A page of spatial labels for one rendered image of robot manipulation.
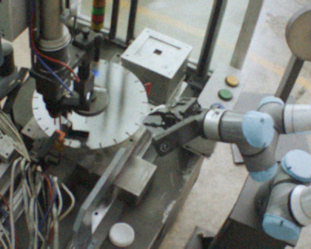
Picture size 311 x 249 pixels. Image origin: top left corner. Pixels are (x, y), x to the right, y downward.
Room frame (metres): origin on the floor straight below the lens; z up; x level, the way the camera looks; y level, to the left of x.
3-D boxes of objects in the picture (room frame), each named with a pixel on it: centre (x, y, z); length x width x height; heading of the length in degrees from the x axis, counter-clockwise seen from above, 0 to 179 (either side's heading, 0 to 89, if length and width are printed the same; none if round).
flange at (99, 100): (0.82, 0.20, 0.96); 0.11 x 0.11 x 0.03
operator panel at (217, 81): (0.99, -0.18, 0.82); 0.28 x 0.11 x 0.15; 163
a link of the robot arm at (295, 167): (0.73, -0.43, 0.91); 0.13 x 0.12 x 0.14; 169
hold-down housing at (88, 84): (0.74, 0.19, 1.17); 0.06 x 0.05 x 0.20; 154
